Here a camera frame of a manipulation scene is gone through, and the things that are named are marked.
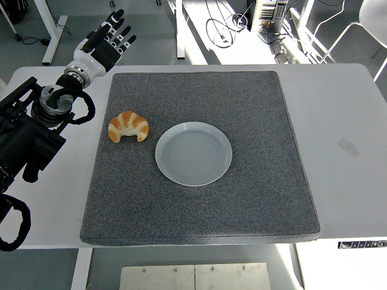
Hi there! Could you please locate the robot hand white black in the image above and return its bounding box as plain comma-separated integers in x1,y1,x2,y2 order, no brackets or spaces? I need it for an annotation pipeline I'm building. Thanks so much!
73,8,137,77

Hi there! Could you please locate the golden croissant bread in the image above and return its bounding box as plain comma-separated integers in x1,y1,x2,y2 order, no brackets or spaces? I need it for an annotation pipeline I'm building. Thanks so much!
108,110,150,143

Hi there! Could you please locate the round pale grey plate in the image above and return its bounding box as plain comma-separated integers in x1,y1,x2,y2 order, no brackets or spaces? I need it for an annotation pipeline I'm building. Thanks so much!
155,121,233,187

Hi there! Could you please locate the grey metal plate with screws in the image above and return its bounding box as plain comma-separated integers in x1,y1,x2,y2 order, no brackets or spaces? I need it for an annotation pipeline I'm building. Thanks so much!
119,262,272,290

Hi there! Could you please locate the white desk leg with foot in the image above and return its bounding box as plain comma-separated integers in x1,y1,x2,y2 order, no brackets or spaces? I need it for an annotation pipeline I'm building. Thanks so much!
33,0,69,66

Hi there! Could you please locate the thin leg with caster wheel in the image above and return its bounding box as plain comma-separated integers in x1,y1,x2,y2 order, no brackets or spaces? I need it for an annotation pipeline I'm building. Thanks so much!
0,4,24,42

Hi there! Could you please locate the silver computer tower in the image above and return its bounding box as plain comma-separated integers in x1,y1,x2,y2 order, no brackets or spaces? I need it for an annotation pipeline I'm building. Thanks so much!
250,0,290,33

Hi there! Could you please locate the grey speckled mat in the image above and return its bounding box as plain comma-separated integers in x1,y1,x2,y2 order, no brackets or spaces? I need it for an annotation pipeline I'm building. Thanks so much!
79,71,321,246

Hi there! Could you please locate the white table leg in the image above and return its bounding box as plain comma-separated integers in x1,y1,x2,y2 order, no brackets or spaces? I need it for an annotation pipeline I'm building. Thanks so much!
70,247,94,290

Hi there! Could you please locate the white chair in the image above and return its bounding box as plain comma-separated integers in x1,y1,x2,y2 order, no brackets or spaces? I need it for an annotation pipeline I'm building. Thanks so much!
313,0,387,82

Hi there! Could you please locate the table control panel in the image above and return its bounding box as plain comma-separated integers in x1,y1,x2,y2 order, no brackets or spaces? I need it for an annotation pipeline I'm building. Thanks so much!
337,240,387,250

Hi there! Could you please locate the thin black floor cable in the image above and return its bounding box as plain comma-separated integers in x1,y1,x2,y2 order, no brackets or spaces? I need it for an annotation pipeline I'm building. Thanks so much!
21,22,71,47

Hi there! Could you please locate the white upright frame post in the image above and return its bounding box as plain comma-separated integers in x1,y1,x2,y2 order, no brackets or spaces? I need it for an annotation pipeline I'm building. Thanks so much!
166,0,186,60

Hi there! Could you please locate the black looped floor cable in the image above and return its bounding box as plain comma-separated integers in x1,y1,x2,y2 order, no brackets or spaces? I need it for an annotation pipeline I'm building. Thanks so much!
206,13,242,49

